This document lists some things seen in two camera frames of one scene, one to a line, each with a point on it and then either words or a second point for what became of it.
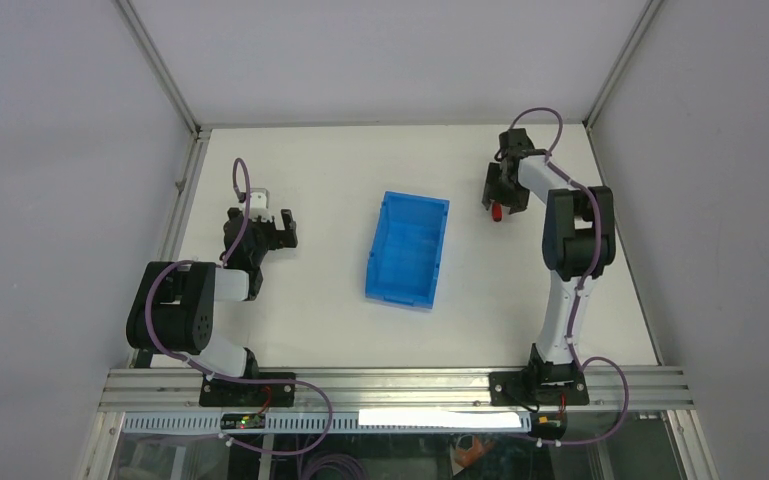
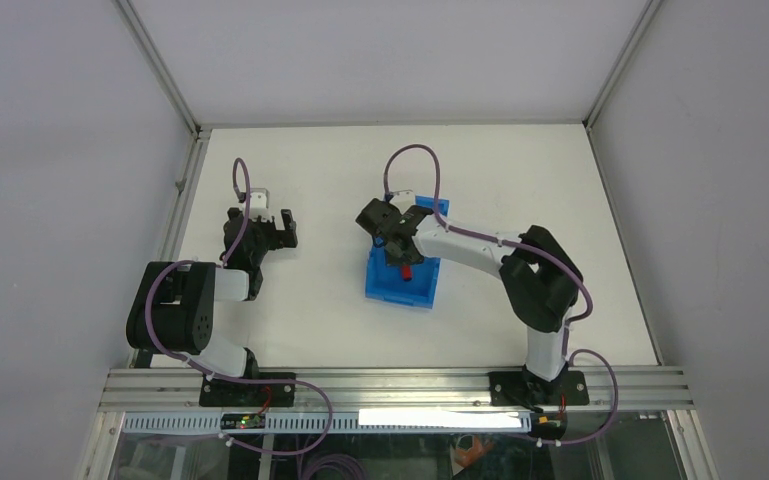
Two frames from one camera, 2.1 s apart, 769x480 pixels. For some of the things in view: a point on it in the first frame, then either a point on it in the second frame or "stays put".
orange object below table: [473, 455] stays put
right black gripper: [505, 193] to [395, 237]
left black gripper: [268, 236] stays put
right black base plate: [538, 388] stays put
